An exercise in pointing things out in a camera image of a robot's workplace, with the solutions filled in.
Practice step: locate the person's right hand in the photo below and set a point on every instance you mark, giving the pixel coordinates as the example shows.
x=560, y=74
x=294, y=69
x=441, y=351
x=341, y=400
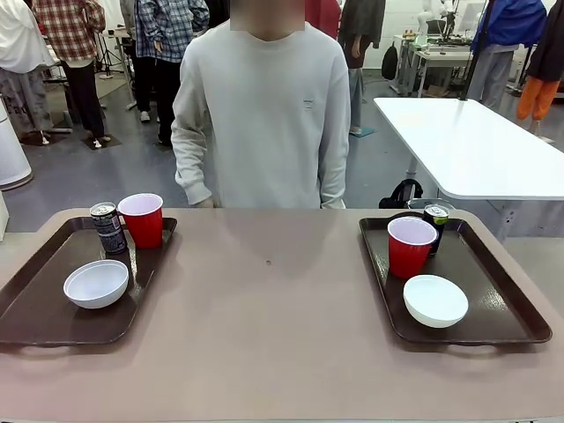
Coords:
x=208, y=202

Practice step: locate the red plastic cup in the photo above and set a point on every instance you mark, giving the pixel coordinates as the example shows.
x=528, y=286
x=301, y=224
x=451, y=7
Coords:
x=407, y=257
x=143, y=224

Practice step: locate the black Pepsi can silver top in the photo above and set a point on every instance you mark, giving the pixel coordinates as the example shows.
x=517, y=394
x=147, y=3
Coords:
x=110, y=233

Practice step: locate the white plastic bowl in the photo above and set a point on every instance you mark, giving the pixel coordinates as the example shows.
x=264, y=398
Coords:
x=94, y=286
x=436, y=302

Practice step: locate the person's left forearm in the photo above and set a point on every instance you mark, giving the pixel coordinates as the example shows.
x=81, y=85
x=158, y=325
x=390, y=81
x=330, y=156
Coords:
x=331, y=187

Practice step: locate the person's right forearm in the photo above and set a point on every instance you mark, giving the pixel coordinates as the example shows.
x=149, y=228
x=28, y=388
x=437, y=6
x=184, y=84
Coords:
x=192, y=176

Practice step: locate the person in beige sweatshirt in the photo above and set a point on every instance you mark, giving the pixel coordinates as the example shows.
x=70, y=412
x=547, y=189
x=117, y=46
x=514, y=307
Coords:
x=264, y=119

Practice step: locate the person in blue plaid shirt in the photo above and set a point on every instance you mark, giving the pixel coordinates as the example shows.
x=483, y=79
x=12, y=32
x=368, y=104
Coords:
x=158, y=39

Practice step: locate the brown plastic tray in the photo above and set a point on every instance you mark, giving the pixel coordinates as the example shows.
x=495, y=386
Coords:
x=498, y=291
x=66, y=317

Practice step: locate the black backpack on floor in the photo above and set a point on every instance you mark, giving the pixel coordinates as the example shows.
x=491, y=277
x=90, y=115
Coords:
x=403, y=194

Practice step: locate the person in red plaid shirt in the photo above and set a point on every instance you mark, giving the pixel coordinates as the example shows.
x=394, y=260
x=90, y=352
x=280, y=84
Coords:
x=75, y=39

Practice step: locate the person in dark coat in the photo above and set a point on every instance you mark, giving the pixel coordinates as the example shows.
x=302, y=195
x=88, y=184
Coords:
x=359, y=35

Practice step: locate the black hanging backpack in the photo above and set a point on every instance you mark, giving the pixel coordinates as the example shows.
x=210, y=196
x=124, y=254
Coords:
x=389, y=61

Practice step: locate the black Pepsi can green accent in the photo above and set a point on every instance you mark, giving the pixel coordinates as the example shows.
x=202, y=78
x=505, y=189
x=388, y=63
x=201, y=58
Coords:
x=440, y=219

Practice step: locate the person in white shirt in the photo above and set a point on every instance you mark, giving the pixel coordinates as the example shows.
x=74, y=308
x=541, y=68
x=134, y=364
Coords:
x=22, y=57

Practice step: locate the white background desk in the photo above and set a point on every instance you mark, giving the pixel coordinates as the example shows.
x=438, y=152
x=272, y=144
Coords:
x=440, y=57

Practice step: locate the white folding table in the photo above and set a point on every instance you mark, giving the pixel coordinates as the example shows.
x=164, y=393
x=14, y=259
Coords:
x=476, y=141

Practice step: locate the black vertical pole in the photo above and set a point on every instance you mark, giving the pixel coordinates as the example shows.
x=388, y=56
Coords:
x=473, y=53

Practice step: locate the person in blue jacket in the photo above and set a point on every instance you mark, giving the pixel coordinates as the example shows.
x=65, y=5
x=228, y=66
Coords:
x=502, y=39

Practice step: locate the person in orange trousers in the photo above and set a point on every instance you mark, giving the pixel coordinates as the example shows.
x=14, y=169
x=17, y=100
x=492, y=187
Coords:
x=539, y=83

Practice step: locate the white cylindrical pedestal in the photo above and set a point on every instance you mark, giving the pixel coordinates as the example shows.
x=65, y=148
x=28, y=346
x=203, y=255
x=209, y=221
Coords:
x=13, y=154

